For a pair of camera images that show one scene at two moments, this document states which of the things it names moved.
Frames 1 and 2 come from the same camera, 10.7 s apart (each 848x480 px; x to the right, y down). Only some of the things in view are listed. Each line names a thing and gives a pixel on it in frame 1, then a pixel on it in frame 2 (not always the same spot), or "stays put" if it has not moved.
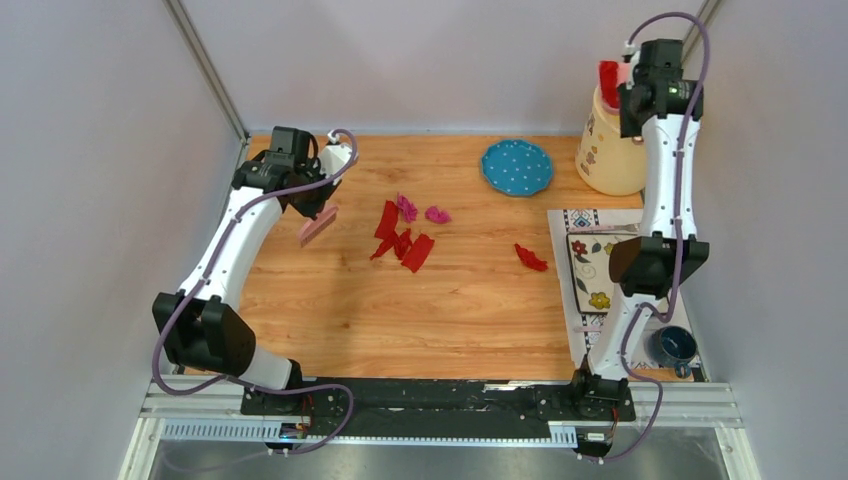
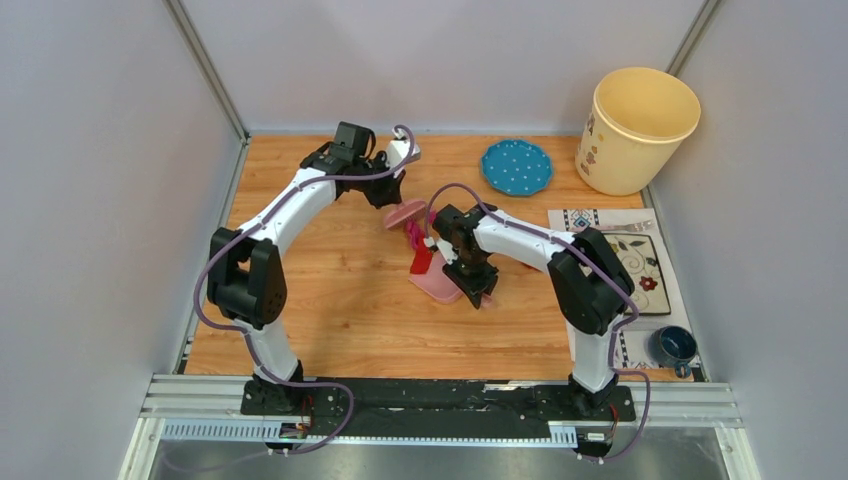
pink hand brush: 312,228 -> 408,212
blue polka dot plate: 517,167 stays put
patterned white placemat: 588,329 stays put
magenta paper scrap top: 406,208 -> 414,232
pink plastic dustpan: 624,71 -> 435,284
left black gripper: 314,209 -> 391,195
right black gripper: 630,128 -> 474,287
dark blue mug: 672,346 stays put
